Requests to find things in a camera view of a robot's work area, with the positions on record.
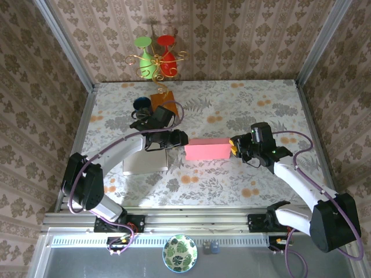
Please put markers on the pink paper box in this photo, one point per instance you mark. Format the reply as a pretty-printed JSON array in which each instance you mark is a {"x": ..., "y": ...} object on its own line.
[{"x": 207, "y": 150}]

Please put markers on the white paper box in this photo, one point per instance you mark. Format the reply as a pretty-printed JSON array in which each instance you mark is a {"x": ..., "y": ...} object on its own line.
[{"x": 145, "y": 163}]

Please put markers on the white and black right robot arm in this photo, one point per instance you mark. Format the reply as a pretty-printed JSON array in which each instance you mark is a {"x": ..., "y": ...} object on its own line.
[{"x": 295, "y": 179}]

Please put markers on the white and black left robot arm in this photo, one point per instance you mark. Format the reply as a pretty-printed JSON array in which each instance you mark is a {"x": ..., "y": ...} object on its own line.
[{"x": 121, "y": 150}]

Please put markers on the clear stemmed glass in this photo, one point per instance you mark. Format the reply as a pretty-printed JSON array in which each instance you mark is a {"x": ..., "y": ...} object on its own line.
[{"x": 142, "y": 114}]

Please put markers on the dark blue cup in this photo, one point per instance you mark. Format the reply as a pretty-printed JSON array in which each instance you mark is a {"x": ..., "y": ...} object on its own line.
[{"x": 142, "y": 102}]

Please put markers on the red wine glass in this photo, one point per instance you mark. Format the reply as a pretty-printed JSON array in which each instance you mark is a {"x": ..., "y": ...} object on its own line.
[{"x": 168, "y": 65}]

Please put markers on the green wine glass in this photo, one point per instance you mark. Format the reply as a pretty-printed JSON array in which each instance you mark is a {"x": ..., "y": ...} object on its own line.
[{"x": 146, "y": 65}]

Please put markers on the small blue clip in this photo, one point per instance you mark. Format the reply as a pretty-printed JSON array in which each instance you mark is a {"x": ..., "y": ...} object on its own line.
[{"x": 214, "y": 247}]

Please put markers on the black right power connector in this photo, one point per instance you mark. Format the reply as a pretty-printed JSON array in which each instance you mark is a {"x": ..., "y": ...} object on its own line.
[{"x": 275, "y": 241}]

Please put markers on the black power connector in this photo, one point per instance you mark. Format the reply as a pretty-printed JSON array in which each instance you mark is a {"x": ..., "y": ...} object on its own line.
[
  {"x": 116, "y": 241},
  {"x": 275, "y": 241}
]

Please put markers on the small grey clip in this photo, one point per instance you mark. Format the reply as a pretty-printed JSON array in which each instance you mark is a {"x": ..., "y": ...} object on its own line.
[{"x": 206, "y": 247}]

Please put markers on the green leaf pattern bowl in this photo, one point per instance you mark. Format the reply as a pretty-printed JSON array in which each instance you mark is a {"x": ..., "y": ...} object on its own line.
[{"x": 179, "y": 253}]

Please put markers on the black left power connector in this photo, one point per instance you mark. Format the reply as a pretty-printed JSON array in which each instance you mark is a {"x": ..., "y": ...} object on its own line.
[{"x": 116, "y": 241}]

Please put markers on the aluminium table side rail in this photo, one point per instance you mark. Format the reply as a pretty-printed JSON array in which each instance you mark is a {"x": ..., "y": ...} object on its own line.
[
  {"x": 310, "y": 116},
  {"x": 81, "y": 130}
]

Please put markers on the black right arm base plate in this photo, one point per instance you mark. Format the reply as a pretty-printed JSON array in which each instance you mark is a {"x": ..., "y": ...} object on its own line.
[{"x": 255, "y": 223}]

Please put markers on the long aluminium mounting rail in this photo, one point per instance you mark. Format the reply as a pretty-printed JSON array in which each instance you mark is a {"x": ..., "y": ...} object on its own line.
[{"x": 197, "y": 221}]

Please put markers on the aluminium frame post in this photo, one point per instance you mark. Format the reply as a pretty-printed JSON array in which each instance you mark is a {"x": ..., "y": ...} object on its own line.
[
  {"x": 69, "y": 46},
  {"x": 321, "y": 43}
]

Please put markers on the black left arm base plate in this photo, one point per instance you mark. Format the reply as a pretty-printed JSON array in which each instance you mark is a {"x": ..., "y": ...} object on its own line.
[{"x": 138, "y": 223}]

